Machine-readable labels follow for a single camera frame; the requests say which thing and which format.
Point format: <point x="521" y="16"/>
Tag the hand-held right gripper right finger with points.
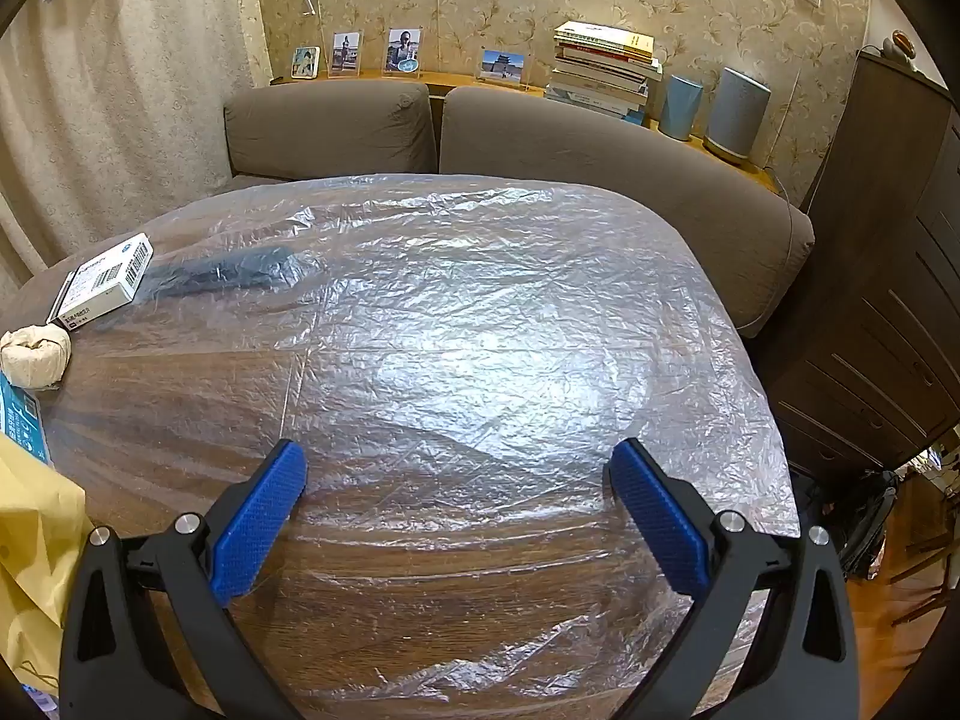
<point x="660" y="517"/>

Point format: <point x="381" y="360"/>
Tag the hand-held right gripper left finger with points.
<point x="255" y="510"/>

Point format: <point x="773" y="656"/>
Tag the white and blue medicine box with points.
<point x="101" y="281"/>

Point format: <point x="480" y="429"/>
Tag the black backpack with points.
<point x="862" y="517"/>

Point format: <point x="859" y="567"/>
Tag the yellow plastic bag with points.
<point x="34" y="547"/>

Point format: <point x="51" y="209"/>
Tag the clear plastic table cover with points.
<point x="480" y="360"/>

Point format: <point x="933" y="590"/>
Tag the black flat object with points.
<point x="217" y="271"/>

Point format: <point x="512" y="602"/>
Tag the teal printed packet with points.
<point x="21" y="420"/>

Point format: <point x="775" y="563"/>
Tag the crumpled beige paper ball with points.
<point x="34" y="356"/>

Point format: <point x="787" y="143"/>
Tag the dark wooden cabinet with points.
<point x="885" y="262"/>

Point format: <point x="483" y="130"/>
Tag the brown fabric sofa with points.
<point x="540" y="157"/>

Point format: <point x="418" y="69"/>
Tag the grey cylinder speaker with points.
<point x="737" y="116"/>

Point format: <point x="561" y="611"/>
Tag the light blue cylinder speaker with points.
<point x="681" y="106"/>

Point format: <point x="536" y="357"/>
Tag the stack of books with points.
<point x="600" y="71"/>

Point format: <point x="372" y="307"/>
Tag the photo frame with white border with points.
<point x="306" y="62"/>

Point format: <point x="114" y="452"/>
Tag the clear standing photo frame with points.
<point x="346" y="52"/>

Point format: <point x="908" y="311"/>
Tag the clear photo frame with building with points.
<point x="502" y="66"/>

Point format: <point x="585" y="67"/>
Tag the clear photo frame with portrait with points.
<point x="403" y="51"/>

